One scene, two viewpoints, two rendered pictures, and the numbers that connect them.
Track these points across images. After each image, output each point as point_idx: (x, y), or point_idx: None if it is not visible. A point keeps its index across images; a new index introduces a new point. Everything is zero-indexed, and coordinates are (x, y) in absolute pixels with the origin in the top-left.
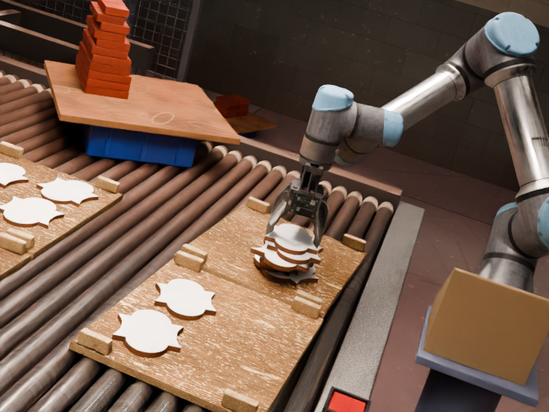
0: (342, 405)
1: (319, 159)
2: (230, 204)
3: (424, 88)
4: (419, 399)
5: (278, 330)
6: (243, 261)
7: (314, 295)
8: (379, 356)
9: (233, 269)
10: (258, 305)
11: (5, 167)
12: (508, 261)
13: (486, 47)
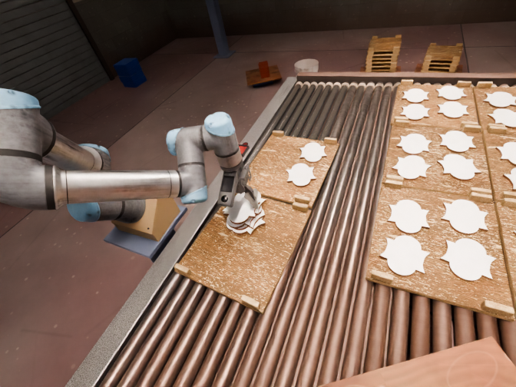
0: (241, 148)
1: None
2: (272, 329)
3: (104, 170)
4: None
5: (258, 172)
6: (270, 219)
7: None
8: (213, 181)
9: (276, 209)
10: (265, 185)
11: (471, 270)
12: None
13: (38, 117)
